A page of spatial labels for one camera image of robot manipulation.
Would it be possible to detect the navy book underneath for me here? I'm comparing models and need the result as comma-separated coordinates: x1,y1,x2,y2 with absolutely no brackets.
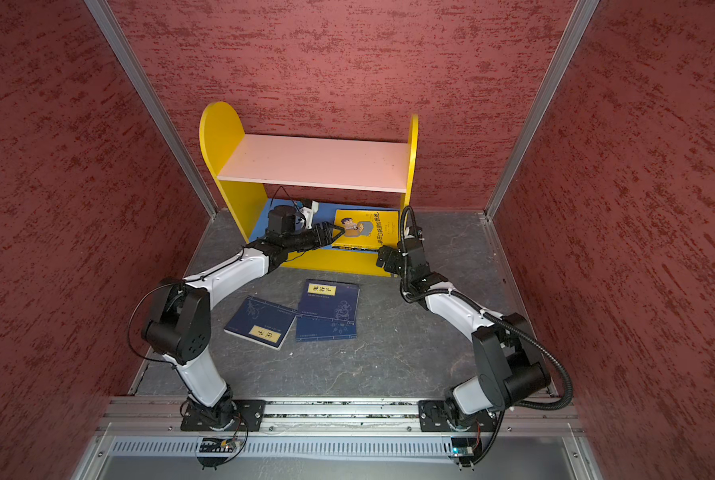
295,315,357,342

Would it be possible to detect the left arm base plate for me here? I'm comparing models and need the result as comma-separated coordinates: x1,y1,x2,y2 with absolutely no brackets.
179,397,266,432

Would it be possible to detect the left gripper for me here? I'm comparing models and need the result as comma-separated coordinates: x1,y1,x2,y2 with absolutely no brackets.
285,222,345,252

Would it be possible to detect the left circuit board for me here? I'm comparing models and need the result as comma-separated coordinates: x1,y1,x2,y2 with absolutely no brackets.
197,437,242,456

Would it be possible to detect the yellow cartoon cover book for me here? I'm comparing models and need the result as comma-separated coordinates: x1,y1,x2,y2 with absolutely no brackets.
332,209,399,251

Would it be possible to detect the black corrugated cable hose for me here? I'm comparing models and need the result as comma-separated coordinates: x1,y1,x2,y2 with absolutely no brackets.
397,205,575,412

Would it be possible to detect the navy book with label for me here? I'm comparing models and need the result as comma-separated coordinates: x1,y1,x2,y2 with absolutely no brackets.
298,279,361,321

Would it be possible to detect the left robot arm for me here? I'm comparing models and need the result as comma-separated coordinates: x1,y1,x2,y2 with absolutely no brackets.
141,205,345,431

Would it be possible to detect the aluminium corner post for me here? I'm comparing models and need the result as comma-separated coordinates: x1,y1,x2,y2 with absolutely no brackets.
83,0,219,219
485,0,599,222

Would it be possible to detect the small navy book left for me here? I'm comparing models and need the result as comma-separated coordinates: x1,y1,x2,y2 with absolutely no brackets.
223,296,297,350

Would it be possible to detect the right aluminium corner post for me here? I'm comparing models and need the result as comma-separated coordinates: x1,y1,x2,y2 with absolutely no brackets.
485,0,599,222

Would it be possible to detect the aluminium mounting rail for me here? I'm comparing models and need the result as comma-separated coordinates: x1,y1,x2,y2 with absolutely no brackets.
94,396,587,437

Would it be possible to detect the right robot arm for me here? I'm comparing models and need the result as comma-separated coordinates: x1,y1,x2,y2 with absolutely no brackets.
377,237,551,427

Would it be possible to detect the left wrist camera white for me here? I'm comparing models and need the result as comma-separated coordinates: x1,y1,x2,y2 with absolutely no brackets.
299,199,319,229

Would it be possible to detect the circuit board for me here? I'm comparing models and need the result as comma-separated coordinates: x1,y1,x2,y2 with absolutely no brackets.
449,437,483,460
197,437,242,456

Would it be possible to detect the left aluminium corner post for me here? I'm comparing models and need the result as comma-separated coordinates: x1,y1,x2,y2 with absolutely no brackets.
83,0,219,219

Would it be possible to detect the right circuit board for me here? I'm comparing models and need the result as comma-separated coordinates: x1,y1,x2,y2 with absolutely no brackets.
449,437,483,460

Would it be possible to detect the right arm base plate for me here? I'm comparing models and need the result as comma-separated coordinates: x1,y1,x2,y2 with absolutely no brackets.
417,399,483,433

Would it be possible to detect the yellow pink blue bookshelf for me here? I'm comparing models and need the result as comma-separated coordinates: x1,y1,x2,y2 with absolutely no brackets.
199,102,419,277

